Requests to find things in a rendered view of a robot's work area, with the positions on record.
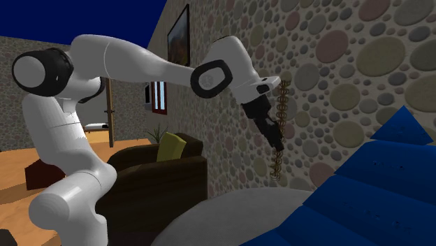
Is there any red framed window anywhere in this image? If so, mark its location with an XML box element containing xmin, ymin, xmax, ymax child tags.
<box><xmin>151</xmin><ymin>80</ymin><xmax>168</xmax><ymax>115</ymax></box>

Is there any dark red box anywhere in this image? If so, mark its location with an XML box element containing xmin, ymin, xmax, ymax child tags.
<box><xmin>24</xmin><ymin>159</ymin><xmax>66</xmax><ymax>191</ymax></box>

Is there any dark framed wall picture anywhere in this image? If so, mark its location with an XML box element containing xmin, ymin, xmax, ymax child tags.
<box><xmin>166</xmin><ymin>3</ymin><xmax>191</xmax><ymax>68</ymax></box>

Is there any brown wooden post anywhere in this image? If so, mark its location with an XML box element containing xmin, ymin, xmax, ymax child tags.
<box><xmin>104</xmin><ymin>77</ymin><xmax>115</xmax><ymax>148</ymax></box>

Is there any blue ribbed pillow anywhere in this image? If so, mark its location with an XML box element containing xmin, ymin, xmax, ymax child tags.
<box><xmin>238</xmin><ymin>105</ymin><xmax>436</xmax><ymax>246</ymax></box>

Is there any grey round table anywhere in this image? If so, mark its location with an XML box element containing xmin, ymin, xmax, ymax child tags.
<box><xmin>151</xmin><ymin>187</ymin><xmax>315</xmax><ymax>246</ymax></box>

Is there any dark brown armchair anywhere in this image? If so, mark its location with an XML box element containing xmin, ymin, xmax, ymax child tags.
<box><xmin>95</xmin><ymin>132</ymin><xmax>209</xmax><ymax>246</ymax></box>

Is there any yellow cushion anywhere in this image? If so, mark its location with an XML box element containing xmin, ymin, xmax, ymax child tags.
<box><xmin>156</xmin><ymin>131</ymin><xmax>187</xmax><ymax>163</ymax></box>

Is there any green potted plant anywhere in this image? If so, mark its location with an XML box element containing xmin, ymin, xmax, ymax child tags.
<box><xmin>145</xmin><ymin>124</ymin><xmax>169</xmax><ymax>144</ymax></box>

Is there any brown spiral column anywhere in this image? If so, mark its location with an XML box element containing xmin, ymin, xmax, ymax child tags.
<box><xmin>270</xmin><ymin>80</ymin><xmax>291</xmax><ymax>180</ymax></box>

